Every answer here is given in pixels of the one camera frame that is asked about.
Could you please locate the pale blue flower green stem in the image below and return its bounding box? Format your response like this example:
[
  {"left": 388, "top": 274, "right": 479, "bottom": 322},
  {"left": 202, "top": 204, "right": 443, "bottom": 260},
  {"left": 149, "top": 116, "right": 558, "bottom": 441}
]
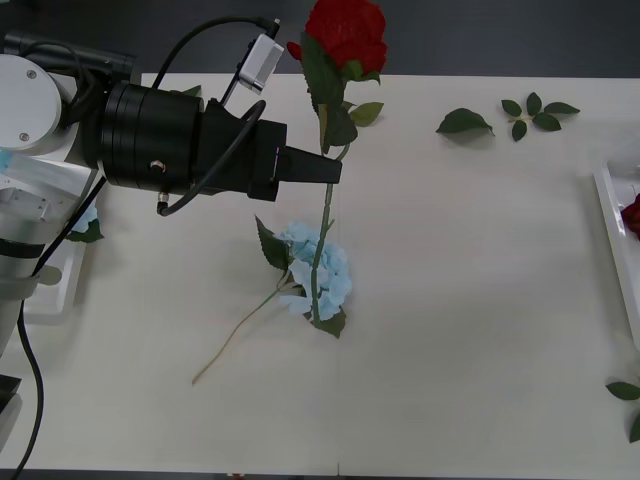
[
  {"left": 191, "top": 214, "right": 354, "bottom": 385},
  {"left": 63, "top": 204, "right": 105, "bottom": 245}
]

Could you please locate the pale grey left wrist camera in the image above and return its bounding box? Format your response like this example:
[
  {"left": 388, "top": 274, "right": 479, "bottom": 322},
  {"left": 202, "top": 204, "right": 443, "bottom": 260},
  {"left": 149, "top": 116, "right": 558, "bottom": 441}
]
[{"left": 237, "top": 33, "right": 286, "bottom": 97}]

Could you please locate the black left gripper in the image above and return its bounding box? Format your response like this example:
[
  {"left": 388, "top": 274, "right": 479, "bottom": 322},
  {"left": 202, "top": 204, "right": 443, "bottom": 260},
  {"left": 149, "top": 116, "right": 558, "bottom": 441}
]
[{"left": 201, "top": 98, "right": 345, "bottom": 203}]

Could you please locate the red rose with green stem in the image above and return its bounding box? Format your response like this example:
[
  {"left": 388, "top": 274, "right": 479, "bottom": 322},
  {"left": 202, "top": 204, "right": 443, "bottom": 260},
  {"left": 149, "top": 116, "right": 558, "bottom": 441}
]
[
  {"left": 286, "top": 0, "right": 389, "bottom": 325},
  {"left": 619, "top": 193, "right": 640, "bottom": 237}
]

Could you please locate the large single green leaf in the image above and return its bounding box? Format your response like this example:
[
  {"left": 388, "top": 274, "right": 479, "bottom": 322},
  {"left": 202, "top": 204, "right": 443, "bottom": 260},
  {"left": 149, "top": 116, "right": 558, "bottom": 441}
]
[{"left": 435, "top": 107, "right": 496, "bottom": 138}]

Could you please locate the yellowish green leaf twig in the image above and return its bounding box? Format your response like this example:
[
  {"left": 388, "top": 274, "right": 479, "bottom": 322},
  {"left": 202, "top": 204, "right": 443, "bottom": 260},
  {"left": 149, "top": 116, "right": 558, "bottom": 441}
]
[{"left": 341, "top": 100, "right": 386, "bottom": 127}]

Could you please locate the shallow white box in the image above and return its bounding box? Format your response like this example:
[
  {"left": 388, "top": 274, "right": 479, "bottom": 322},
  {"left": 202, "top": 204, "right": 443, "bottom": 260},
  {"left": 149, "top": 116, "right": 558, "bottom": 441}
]
[
  {"left": 22, "top": 164, "right": 100, "bottom": 327},
  {"left": 591, "top": 158, "right": 640, "bottom": 332}
]

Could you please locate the black left wrist camera cable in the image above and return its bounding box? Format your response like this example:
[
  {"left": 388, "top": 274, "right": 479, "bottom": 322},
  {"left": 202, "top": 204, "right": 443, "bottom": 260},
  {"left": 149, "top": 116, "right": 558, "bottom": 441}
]
[{"left": 151, "top": 16, "right": 282, "bottom": 89}]

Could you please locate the green five-leaf twig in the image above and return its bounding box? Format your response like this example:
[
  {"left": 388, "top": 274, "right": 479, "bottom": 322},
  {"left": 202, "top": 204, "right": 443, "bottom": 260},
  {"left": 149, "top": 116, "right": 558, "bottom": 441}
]
[{"left": 500, "top": 91, "right": 582, "bottom": 143}]

